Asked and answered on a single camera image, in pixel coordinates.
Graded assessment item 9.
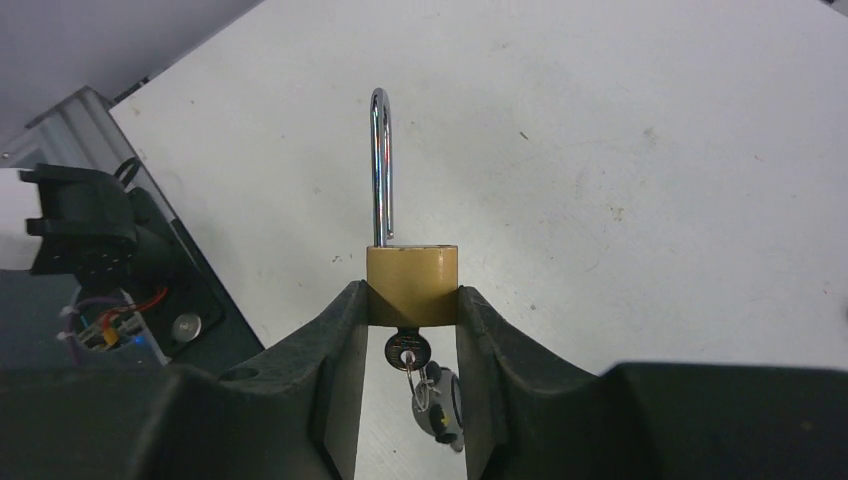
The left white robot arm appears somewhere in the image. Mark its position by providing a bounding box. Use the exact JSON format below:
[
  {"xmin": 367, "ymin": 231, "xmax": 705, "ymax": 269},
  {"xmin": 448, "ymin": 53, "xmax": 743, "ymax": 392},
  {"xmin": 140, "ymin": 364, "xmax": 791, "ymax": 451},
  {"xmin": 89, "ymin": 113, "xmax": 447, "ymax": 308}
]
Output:
[{"xmin": 1, "ymin": 159, "xmax": 179, "ymax": 292}]

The small brass padlock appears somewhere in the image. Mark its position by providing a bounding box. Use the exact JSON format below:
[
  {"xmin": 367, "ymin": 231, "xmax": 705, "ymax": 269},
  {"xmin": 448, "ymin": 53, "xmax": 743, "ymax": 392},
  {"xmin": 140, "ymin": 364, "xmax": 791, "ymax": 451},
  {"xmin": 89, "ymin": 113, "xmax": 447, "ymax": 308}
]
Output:
[{"xmin": 366, "ymin": 87, "xmax": 459, "ymax": 329}]

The small keys bunch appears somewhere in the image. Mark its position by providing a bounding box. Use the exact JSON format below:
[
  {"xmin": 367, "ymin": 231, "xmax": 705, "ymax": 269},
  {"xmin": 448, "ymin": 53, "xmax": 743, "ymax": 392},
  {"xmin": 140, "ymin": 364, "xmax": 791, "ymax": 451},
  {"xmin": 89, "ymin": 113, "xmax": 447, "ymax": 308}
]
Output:
[{"xmin": 384, "ymin": 328, "xmax": 465, "ymax": 453}]

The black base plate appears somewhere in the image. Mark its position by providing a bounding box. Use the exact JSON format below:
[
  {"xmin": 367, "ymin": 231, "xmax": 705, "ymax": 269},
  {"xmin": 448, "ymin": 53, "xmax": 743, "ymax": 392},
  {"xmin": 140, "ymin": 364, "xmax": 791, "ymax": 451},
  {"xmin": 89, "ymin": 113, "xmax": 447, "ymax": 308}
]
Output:
[{"xmin": 115, "ymin": 157, "xmax": 264, "ymax": 375}]

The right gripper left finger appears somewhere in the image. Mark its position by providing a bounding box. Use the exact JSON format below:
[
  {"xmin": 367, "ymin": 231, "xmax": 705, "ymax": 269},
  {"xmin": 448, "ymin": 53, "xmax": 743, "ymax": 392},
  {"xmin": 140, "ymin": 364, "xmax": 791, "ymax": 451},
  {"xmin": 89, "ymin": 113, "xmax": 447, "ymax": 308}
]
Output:
[{"xmin": 1, "ymin": 281, "xmax": 368, "ymax": 479}]

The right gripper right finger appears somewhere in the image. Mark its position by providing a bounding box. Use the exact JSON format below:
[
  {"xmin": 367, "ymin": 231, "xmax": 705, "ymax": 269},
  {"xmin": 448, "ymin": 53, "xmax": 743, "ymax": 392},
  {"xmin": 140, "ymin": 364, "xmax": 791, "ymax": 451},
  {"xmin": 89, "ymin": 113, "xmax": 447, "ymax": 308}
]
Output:
[{"xmin": 456, "ymin": 287, "xmax": 847, "ymax": 479}]

